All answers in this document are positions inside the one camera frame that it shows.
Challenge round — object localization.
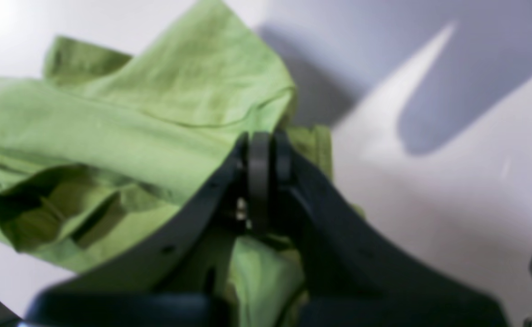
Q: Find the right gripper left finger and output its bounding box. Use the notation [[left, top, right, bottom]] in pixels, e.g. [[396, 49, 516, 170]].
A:
[[23, 132, 271, 327]]

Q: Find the green t-shirt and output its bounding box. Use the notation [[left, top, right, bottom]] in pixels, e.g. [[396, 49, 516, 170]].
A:
[[0, 0, 366, 327]]

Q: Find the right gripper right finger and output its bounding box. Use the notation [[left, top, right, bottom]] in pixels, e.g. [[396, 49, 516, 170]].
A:
[[270, 132, 507, 327]]

